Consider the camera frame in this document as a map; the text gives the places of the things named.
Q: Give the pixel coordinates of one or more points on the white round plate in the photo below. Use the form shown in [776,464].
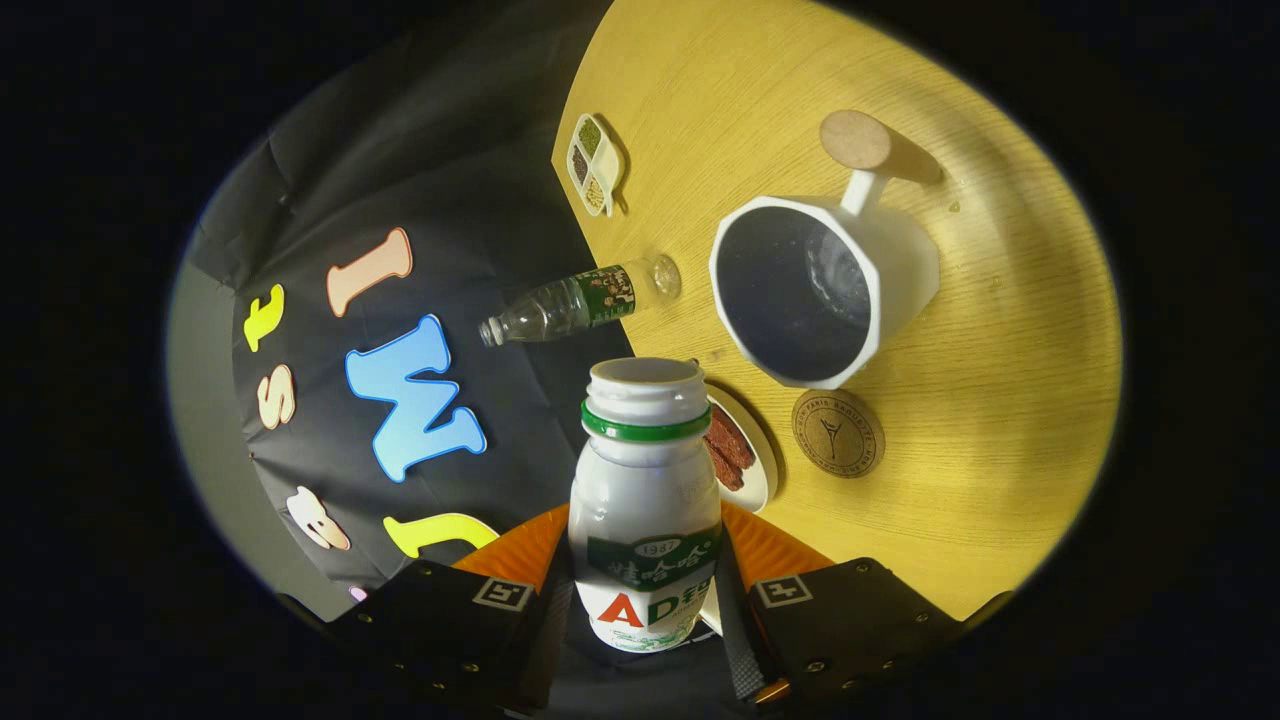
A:
[763,480]

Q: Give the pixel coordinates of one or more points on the white juice bottle green label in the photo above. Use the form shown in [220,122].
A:
[645,480]

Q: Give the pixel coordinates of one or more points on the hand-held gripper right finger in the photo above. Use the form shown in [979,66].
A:
[740,640]

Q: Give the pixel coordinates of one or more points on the round cork coaster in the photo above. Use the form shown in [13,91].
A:
[838,433]

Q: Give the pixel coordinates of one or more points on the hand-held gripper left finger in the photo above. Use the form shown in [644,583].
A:
[550,640]

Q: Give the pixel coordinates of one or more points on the black backdrop cloth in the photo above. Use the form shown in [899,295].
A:
[450,200]

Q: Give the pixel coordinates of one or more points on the wooden table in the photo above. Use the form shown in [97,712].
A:
[1000,400]

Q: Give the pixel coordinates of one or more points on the white divided snack dish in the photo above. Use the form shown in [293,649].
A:
[608,160]

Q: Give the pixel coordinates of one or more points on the clear plastic water bottle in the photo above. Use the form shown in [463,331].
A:
[545,312]

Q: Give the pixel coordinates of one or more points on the brown meat slice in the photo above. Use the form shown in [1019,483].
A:
[732,440]
[727,470]

